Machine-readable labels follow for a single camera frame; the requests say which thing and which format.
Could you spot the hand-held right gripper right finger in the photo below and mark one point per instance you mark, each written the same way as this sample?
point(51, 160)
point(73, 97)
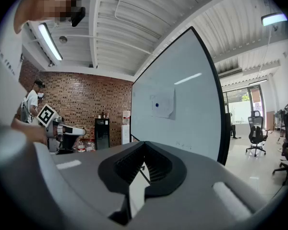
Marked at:
point(194, 200)

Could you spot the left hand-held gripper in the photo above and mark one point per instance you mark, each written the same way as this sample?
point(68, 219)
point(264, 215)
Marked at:
point(48, 115)

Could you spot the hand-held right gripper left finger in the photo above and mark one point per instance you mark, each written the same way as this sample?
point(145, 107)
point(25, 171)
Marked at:
point(86, 188)

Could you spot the black-framed whiteboard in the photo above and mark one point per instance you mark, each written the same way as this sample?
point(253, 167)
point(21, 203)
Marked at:
point(194, 116)

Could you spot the white printed paper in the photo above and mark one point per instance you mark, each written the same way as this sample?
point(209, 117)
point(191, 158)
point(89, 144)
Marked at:
point(164, 110)

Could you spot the person's left forearm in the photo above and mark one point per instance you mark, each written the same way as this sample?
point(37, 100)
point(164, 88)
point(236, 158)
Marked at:
point(31, 130)

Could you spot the clear plastic water bottle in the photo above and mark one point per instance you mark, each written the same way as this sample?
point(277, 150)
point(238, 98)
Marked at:
point(90, 146)
point(80, 146)

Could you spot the black glass-door fridge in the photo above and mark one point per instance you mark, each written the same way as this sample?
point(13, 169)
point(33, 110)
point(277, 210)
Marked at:
point(102, 134)

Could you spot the white water dispenser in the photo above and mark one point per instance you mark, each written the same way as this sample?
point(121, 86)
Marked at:
point(125, 134)

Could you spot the clear water jug red label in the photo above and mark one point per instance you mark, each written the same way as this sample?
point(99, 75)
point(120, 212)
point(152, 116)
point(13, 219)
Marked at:
point(126, 117)

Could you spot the person's white shirt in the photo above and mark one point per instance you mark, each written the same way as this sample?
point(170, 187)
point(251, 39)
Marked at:
point(2, 85)

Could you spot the long ceiling light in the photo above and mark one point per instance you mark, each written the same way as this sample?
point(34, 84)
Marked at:
point(50, 42)

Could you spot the round ceiling smoke detector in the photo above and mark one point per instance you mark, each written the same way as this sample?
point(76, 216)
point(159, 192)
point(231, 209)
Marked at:
point(63, 39)

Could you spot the black mesh office chair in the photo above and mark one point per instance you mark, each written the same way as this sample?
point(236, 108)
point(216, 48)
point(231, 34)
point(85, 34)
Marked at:
point(255, 130)

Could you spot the ceiling air conditioner unit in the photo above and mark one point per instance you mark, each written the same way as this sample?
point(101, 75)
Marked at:
point(230, 72)

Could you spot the person's head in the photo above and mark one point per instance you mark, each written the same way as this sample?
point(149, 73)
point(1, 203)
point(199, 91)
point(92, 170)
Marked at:
point(45, 1)

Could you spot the thin hanging ceiling light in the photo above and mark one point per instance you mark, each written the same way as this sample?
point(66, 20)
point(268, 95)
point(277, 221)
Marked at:
point(258, 82)

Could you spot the rectangular ceiling light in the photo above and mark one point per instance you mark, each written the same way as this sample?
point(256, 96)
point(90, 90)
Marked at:
point(273, 19)

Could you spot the black head-worn camera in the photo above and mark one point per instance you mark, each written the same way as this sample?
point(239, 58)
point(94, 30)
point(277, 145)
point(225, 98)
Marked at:
point(78, 17)

